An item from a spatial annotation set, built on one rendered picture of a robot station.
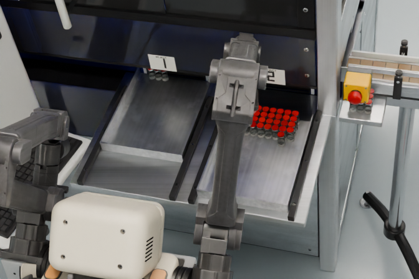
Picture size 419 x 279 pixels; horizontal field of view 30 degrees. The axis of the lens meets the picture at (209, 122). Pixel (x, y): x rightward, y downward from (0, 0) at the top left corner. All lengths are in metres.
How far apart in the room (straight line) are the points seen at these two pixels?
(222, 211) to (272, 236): 1.36
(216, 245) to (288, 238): 1.31
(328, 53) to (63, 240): 0.96
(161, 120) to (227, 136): 0.98
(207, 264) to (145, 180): 0.67
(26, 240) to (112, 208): 0.28
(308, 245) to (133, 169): 0.90
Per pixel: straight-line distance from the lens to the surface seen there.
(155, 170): 2.29
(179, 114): 2.43
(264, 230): 2.95
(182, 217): 3.03
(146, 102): 2.49
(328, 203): 2.73
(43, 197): 1.76
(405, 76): 2.44
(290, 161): 2.26
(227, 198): 1.58
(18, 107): 2.56
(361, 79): 2.28
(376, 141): 3.49
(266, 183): 2.22
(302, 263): 3.11
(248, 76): 1.45
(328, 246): 2.94
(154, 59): 2.40
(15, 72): 2.51
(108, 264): 1.60
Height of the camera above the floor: 2.63
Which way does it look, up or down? 47 degrees down
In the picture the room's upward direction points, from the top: 9 degrees counter-clockwise
